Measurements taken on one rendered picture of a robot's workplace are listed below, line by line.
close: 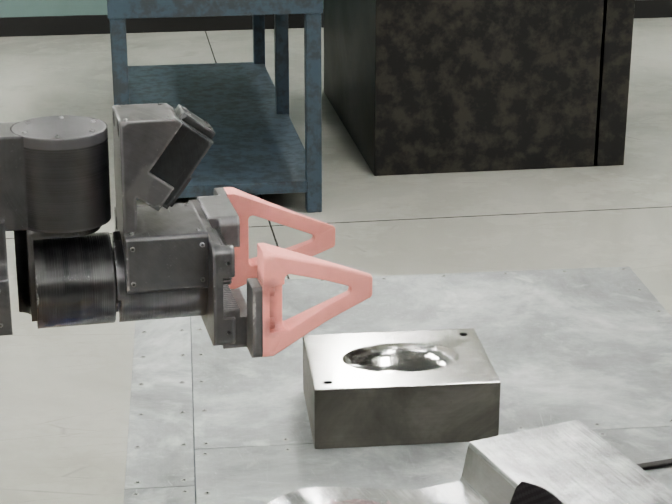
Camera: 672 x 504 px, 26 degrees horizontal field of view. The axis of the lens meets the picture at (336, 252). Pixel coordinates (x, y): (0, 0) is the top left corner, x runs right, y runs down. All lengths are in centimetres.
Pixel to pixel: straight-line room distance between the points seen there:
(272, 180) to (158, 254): 397
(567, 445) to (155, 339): 68
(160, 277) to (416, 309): 107
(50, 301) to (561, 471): 57
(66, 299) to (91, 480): 233
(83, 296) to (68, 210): 6
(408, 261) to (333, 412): 290
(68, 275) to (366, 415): 72
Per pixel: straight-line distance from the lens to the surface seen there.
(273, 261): 86
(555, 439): 137
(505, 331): 188
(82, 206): 88
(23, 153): 88
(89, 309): 90
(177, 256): 89
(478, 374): 158
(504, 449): 134
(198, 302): 91
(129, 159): 88
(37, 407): 357
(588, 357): 182
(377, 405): 156
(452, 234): 468
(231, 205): 94
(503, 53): 527
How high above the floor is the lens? 153
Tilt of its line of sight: 20 degrees down
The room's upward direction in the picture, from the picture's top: straight up
